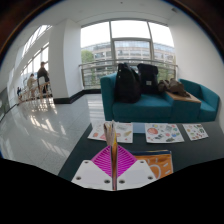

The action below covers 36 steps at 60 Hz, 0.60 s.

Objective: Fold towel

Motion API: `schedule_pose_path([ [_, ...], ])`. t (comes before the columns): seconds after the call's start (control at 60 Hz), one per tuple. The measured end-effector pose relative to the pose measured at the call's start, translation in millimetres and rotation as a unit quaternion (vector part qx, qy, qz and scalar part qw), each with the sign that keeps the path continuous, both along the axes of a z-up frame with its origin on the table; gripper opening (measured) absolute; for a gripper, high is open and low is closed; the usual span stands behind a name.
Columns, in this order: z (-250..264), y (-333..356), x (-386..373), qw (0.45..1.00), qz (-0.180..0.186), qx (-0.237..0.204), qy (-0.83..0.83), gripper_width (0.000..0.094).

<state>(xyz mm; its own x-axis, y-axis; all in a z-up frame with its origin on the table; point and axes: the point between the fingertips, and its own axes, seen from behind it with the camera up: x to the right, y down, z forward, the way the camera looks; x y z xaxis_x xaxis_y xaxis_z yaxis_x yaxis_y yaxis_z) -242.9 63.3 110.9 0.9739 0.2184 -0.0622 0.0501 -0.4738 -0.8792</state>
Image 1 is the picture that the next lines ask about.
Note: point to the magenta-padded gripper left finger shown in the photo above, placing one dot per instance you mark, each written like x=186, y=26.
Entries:
x=86, y=173

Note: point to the brown jacket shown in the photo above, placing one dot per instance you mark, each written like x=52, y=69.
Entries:
x=175, y=86

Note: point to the metal balcony railing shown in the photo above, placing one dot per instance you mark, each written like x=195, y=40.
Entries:
x=96, y=63

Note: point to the wooden sofa side table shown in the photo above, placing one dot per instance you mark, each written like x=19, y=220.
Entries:
x=183, y=98

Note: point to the group of wooden stools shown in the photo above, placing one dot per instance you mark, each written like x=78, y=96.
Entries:
x=41, y=90

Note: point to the large black backpack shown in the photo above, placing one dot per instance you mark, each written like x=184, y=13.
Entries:
x=126, y=83

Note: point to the white sticker sheet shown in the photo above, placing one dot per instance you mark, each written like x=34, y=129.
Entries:
x=163, y=133
x=122, y=131
x=195, y=131

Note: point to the person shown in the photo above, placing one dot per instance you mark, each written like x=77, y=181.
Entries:
x=31, y=83
x=42, y=75

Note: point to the black backpack with white label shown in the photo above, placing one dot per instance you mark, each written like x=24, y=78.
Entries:
x=148, y=78

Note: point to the yellow orange printed towel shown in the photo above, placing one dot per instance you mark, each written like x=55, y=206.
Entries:
x=114, y=156

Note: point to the teal sofa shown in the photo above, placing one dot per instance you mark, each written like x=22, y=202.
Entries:
x=143, y=108

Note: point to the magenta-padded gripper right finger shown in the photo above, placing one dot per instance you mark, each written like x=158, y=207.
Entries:
x=140, y=173

